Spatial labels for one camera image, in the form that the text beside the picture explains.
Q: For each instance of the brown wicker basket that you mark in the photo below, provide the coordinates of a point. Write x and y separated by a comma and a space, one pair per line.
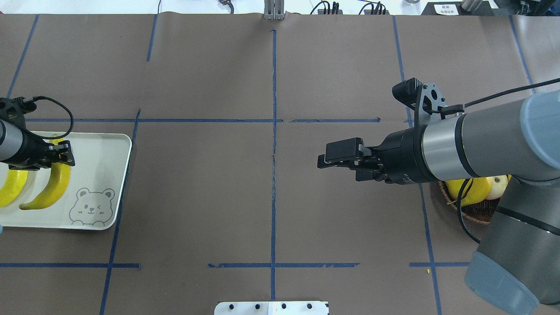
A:
480, 213

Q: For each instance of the white pale fruit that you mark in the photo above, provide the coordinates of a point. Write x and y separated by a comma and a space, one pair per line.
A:
498, 186

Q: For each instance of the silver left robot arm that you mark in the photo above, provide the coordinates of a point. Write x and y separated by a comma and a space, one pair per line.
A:
7, 129

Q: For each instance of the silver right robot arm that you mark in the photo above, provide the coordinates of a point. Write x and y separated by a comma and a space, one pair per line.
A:
516, 265

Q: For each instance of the white bear print tray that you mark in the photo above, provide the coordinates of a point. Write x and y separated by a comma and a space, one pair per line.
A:
91, 200

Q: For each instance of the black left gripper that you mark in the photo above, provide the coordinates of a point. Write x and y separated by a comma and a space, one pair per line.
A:
30, 150

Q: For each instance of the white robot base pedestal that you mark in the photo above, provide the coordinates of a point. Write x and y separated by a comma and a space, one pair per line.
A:
272, 308

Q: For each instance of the yellow plush banana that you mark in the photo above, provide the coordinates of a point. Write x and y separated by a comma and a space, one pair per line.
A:
13, 186

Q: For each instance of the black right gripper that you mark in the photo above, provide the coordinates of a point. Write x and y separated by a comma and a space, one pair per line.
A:
404, 156

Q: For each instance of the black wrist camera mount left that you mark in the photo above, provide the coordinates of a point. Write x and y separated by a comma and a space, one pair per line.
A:
13, 110

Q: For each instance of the yellow pear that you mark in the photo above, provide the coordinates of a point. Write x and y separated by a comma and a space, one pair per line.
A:
476, 190

